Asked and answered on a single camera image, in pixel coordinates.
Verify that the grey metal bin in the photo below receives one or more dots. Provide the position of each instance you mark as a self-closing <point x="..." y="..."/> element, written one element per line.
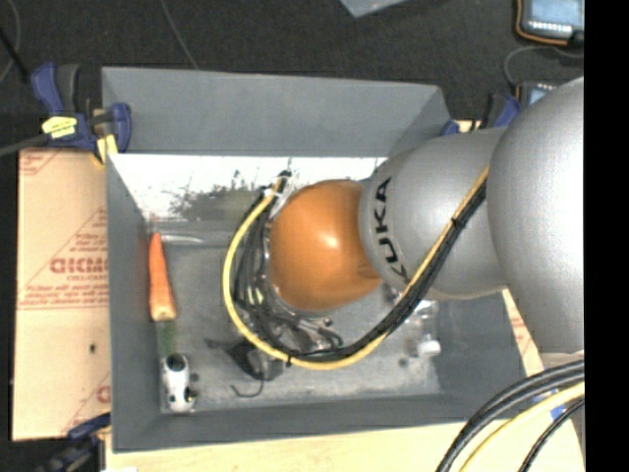
<point x="265" y="116"/>

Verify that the white and black toy animal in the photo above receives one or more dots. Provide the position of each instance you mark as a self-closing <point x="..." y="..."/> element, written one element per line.
<point x="174" y="381"/>

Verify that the clear plastic bottle white cap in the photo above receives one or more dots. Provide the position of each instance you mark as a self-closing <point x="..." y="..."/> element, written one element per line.
<point x="426" y="335"/>

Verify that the brown cardboard board red print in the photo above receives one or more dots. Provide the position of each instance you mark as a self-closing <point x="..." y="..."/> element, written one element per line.
<point x="59" y="244"/>

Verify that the black sunglasses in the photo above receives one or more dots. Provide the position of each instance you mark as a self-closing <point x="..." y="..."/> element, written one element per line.
<point x="243" y="357"/>

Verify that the orange toy carrot green top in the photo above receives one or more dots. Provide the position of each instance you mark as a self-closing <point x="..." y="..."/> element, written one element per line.
<point x="159" y="283"/>

